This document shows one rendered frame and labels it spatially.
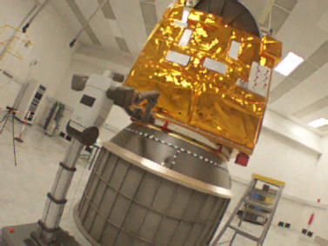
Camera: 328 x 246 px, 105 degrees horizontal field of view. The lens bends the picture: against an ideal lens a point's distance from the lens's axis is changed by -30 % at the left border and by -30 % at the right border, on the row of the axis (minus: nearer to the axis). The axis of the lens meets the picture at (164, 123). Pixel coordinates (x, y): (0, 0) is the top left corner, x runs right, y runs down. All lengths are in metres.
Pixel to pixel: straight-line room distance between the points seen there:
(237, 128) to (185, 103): 0.72
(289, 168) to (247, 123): 7.25
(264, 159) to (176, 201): 7.05
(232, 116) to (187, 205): 1.19
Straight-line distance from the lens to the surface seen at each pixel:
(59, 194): 1.39
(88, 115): 1.22
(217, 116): 2.26
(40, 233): 1.61
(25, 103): 8.77
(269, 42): 3.07
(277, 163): 9.00
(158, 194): 1.90
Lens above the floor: 1.33
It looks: 10 degrees up
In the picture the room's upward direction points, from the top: 23 degrees clockwise
